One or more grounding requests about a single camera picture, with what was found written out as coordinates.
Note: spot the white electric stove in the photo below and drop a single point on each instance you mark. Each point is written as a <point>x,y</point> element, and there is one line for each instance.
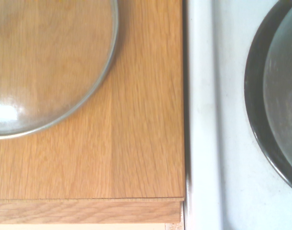
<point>220,124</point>

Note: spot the dark grey metal pot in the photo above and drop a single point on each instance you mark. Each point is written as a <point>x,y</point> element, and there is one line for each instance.
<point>280,91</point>

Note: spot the large wooden cutting board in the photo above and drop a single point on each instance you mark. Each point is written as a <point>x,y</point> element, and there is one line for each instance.
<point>141,124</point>

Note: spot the glass pot lid steel rim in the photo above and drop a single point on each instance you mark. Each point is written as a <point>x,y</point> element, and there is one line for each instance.
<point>52,72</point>

